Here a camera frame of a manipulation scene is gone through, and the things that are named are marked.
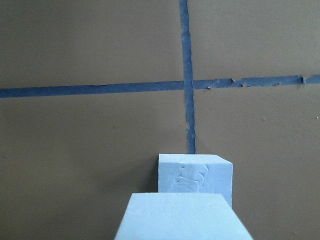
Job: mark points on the blue block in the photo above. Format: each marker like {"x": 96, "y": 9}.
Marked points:
{"x": 195, "y": 173}
{"x": 180, "y": 216}

